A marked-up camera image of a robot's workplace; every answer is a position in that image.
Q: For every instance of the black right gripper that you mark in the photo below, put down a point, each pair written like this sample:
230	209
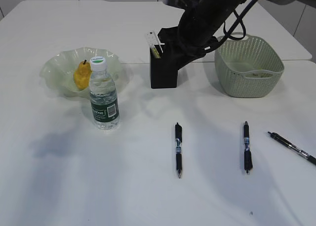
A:
178	51

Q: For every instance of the yellow utility knife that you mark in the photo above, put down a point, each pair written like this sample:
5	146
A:
155	52

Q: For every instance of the clear plastic ruler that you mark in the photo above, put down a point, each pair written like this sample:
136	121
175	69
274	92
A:
153	41

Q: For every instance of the yellow white waste paper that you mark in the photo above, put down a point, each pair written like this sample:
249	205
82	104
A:
260	73

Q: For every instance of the clear water bottle green label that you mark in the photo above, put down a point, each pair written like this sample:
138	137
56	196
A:
103	95

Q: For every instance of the yellow pear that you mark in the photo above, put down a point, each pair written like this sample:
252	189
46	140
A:
82	75

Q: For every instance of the black pen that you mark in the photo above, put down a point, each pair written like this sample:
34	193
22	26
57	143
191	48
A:
292	147
247	153
178	152

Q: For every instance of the blue black right robot arm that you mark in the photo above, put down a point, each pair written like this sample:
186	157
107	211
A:
194	37

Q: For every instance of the black square pen holder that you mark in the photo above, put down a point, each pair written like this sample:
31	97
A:
163	71

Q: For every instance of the green plastic woven basket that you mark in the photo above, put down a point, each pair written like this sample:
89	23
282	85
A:
236	59

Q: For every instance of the black pen under ruler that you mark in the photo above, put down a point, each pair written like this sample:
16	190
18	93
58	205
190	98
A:
178	152

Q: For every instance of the pale green wavy glass plate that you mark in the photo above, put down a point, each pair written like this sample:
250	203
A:
58	72

